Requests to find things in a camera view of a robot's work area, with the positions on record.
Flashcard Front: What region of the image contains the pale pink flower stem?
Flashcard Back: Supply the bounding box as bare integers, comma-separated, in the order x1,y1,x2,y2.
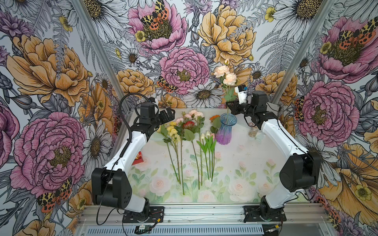
213,59,238,113

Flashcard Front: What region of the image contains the red bandage box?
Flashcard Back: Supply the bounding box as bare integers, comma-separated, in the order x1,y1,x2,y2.
132,152,144,165

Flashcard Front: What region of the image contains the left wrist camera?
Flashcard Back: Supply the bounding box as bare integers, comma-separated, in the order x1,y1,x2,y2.
148,97,158,105

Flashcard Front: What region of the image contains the red flower stem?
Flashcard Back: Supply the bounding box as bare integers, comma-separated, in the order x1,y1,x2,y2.
183,121,200,189

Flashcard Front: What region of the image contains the peach rose flower stem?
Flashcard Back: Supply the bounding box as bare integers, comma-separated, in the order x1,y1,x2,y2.
189,110,205,134

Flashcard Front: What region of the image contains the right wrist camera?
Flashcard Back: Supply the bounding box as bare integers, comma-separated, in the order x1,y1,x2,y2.
235,84,248,104

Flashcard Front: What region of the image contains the small glass bottle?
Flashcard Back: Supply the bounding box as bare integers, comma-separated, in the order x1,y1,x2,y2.
249,126,259,138

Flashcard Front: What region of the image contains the aluminium front rail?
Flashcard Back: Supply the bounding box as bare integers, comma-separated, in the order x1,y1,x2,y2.
75,203,337,236

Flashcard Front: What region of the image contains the silver metal case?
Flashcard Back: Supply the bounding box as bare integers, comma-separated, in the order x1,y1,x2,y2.
267,102,280,117

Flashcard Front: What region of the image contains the white tulip bunch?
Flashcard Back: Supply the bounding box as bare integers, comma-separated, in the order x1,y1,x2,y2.
197,131,217,181

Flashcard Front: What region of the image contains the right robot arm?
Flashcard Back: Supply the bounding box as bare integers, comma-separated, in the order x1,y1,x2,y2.
226,91,321,222

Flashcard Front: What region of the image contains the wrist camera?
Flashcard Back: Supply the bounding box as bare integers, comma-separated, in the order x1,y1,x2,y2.
235,84,248,104
148,97,158,105

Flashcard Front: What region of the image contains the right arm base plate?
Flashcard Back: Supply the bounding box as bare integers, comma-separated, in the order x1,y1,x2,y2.
243,205,287,223

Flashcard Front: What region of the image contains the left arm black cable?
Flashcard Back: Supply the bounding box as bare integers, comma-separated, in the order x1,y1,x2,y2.
95,93,151,226

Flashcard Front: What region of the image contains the purple blue glass vase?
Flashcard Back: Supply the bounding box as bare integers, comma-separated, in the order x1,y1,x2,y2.
216,113,237,145

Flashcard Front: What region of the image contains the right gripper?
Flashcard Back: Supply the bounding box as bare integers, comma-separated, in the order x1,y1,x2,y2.
225,99,256,117

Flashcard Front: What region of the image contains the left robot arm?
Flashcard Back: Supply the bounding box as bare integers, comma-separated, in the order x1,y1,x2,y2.
92,102,175,213

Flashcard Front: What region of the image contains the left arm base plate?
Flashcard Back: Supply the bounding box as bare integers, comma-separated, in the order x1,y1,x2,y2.
122,206,165,224

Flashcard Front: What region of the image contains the orange gerbera flower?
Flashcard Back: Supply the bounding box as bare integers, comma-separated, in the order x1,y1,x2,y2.
210,115,221,134

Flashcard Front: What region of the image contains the pink carnation flower stem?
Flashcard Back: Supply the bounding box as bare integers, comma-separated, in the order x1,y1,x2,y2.
175,112,191,196

